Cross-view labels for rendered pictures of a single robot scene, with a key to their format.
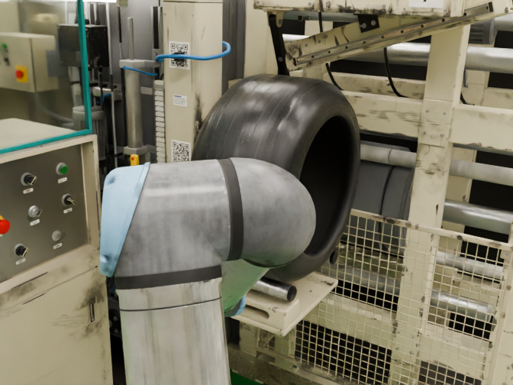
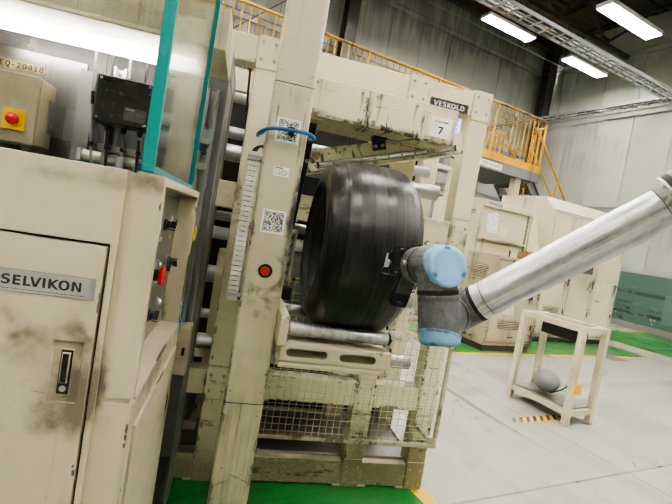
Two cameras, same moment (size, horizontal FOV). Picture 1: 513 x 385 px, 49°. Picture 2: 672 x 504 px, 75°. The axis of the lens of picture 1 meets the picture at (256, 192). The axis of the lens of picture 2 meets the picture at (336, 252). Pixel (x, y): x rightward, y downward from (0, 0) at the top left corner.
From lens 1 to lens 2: 123 cm
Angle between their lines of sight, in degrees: 46
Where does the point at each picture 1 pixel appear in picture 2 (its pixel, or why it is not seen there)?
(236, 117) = (375, 184)
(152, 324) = not seen: outside the picture
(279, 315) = (386, 358)
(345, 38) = (360, 153)
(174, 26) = (286, 104)
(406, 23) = (404, 149)
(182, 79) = (288, 152)
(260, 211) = not seen: outside the picture
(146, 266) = not seen: outside the picture
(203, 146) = (355, 204)
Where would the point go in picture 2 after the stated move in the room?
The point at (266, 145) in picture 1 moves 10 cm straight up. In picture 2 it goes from (411, 206) to (417, 173)
